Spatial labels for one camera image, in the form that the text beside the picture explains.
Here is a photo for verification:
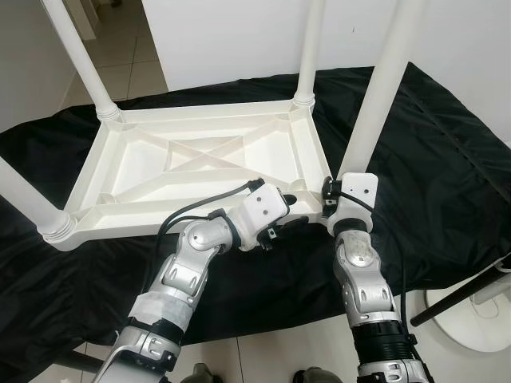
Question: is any black cloth table cover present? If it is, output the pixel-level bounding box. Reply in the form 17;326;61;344
0;62;511;380

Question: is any grey robot right foot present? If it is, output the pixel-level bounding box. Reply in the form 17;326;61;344
295;367;344;383

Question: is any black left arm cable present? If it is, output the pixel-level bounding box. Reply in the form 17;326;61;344
156;180;264;256

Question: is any black metal table leg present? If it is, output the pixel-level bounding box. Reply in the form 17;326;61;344
411;255;511;326
56;351;109;374

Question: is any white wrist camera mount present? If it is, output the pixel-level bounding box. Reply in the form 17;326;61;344
327;172;378;234
236;182;292;250

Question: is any grey robot foot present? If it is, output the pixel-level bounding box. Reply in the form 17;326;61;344
180;363;212;383
295;367;344;383

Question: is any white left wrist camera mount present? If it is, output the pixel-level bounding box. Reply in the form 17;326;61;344
236;182;292;250

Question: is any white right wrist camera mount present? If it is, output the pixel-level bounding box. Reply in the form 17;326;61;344
327;172;378;234

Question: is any white plastic table top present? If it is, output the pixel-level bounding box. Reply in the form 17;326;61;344
64;100;335;252

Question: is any grey robot left foot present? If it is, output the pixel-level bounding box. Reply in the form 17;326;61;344
180;363;212;383

